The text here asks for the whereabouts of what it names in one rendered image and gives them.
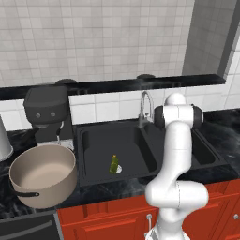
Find beige pot with black handle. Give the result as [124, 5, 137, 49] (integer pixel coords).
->
[7, 142, 79, 210]

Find silver cupboard handle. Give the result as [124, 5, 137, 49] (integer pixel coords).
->
[145, 213, 154, 233]

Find red cupboard door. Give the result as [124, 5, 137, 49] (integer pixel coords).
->
[183, 182, 234, 240]
[56, 195, 160, 240]
[218, 179, 240, 240]

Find grey metal container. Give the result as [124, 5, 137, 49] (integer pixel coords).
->
[0, 114, 15, 162]

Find dark dishwasher handle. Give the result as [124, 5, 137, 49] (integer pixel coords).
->
[0, 219, 54, 240]

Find black dishwasher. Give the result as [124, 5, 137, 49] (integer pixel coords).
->
[0, 208, 65, 240]

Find black stone ledge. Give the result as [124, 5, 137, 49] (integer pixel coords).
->
[0, 73, 227, 101]

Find black double-basin sink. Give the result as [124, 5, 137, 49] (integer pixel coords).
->
[72, 119, 230, 189]

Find silver curved tap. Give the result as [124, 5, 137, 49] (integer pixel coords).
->
[138, 90, 156, 128]

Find black coffee machine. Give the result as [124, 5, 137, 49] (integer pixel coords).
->
[22, 85, 75, 148]

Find green cucumber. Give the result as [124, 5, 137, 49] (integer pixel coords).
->
[109, 154, 120, 174]

